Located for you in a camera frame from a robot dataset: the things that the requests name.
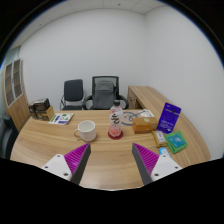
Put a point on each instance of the clear bottle with pink drink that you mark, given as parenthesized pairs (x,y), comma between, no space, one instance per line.
(115,120)

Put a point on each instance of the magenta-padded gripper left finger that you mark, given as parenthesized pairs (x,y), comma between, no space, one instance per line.
(78,160)

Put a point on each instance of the tan cardboard box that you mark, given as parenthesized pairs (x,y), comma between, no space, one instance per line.
(49,114)

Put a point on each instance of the small yellow-brown box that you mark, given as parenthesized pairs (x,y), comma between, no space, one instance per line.
(159,138)

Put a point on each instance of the white paper sheet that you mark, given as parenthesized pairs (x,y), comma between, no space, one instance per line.
(146,113)

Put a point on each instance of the black mesh office chair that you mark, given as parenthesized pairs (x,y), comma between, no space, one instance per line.
(116,83)

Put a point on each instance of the purple pouch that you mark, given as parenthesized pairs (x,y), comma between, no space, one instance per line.
(168,118)

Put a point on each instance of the wooden shelf cabinet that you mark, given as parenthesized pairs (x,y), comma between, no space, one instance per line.
(15,96)

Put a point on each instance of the black cardboard box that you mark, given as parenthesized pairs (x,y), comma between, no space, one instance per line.
(40,104)

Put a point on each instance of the black visitor chair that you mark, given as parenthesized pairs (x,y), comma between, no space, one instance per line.
(73,90)

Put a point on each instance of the flat round red coaster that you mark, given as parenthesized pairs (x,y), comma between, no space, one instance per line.
(115,137)

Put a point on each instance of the dark armchair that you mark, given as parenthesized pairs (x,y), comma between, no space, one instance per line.
(8,138)

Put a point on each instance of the white and green leaflet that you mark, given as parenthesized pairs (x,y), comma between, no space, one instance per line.
(61,118)

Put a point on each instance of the white mug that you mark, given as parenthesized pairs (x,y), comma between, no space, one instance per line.
(87,130)

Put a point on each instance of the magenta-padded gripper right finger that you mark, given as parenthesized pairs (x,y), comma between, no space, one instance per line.
(146,161)

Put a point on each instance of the orange-brown box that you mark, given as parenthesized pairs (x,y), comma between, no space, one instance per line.
(144,125)

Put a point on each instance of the grey backpack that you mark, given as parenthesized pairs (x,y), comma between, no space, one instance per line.
(104,95)

